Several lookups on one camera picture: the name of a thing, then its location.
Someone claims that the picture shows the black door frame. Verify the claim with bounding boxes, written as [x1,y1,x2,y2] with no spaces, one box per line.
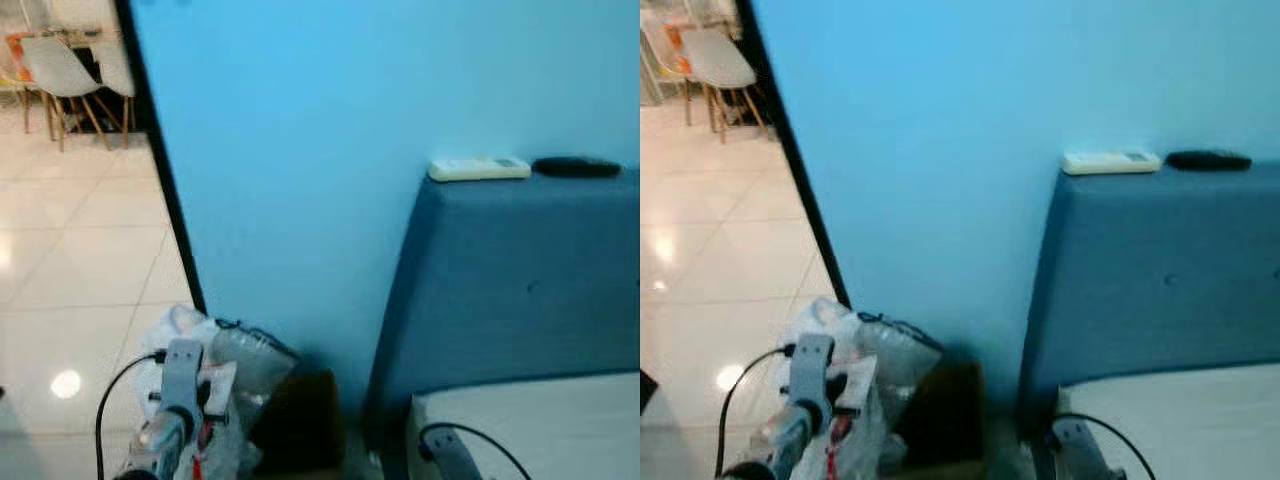
[733,0,853,311]
[113,0,208,317]

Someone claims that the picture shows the blue upholstered headboard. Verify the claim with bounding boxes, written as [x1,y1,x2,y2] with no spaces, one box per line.
[362,168,641,476]
[1016,163,1280,436]

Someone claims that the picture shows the red white snack wrapper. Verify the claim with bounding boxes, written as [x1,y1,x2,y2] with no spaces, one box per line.
[192,360,239,480]
[825,355,881,480]

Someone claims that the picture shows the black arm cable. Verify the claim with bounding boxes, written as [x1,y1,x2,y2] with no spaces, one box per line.
[95,350,167,480]
[418,422,533,480]
[715,343,798,479]
[1048,410,1158,480]

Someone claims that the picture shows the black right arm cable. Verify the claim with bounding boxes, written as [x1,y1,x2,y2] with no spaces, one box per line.
[1048,410,1158,480]
[418,422,533,480]

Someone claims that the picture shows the black remote control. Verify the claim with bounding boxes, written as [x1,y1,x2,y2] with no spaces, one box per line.
[532,156,624,180]
[1165,149,1254,173]

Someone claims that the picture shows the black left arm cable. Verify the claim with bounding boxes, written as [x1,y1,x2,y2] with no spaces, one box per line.
[715,343,798,479]
[95,350,167,480]

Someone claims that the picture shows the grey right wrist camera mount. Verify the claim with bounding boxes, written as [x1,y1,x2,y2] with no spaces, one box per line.
[1048,416,1108,480]
[428,426,488,480]

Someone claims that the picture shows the clear plastic drawstring bag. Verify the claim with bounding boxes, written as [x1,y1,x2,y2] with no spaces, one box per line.
[778,295,948,480]
[133,303,301,480]

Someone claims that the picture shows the white plastic chair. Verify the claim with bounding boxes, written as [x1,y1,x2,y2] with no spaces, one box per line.
[98,38,138,149]
[678,26,773,143]
[18,36,109,153]

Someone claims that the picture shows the beige bed mattress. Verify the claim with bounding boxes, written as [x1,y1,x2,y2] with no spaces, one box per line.
[406,370,641,480]
[1056,372,1280,480]

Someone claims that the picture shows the white remote control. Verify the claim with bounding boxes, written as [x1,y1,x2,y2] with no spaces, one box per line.
[428,156,533,184]
[1061,149,1164,177]

